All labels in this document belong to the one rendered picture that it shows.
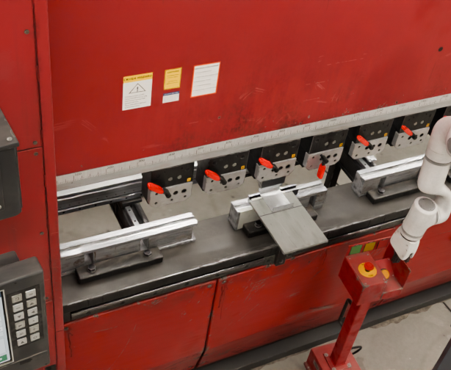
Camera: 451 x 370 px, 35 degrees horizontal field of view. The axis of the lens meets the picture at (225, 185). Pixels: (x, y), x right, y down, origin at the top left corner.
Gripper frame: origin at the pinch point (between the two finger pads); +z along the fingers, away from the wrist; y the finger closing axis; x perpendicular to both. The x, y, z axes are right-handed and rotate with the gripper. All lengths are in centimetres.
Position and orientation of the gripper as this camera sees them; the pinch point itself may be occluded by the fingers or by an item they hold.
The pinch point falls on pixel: (397, 258)
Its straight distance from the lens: 279.2
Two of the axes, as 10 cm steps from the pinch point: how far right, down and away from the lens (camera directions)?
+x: 9.3, -1.6, 3.4
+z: -1.5, 6.6, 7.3
